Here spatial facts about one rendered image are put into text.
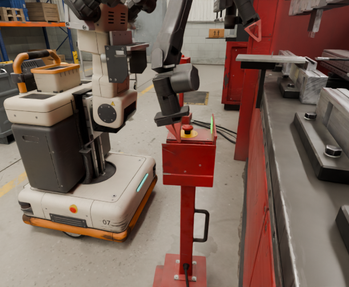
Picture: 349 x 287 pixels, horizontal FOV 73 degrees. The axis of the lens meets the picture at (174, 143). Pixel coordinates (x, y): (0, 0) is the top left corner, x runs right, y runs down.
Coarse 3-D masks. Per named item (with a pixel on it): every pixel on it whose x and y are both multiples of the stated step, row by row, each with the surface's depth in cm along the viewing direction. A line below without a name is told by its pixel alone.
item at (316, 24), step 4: (312, 12) 95; (316, 12) 88; (320, 12) 87; (312, 16) 94; (316, 16) 88; (320, 16) 88; (312, 20) 93; (316, 20) 89; (312, 24) 92; (316, 24) 89; (308, 28) 98; (312, 28) 91; (316, 28) 90; (312, 32) 94; (312, 36) 93
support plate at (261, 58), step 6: (240, 54) 113; (240, 60) 98; (246, 60) 98; (252, 60) 97; (258, 60) 96; (264, 60) 96; (270, 60) 95; (276, 60) 94; (282, 60) 94; (288, 60) 93; (294, 60) 93; (300, 60) 92
